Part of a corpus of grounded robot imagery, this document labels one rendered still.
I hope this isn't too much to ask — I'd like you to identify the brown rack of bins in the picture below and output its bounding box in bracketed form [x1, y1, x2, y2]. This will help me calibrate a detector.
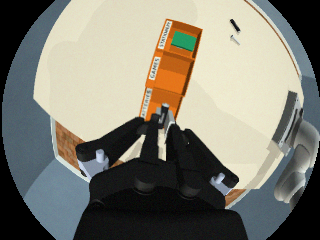
[139, 19, 203, 121]

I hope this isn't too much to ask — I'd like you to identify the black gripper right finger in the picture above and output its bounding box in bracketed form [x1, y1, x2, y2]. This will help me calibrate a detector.
[164, 110, 239, 197]

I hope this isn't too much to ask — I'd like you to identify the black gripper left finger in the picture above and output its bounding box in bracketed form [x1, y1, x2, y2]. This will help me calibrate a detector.
[75, 107, 161, 192]

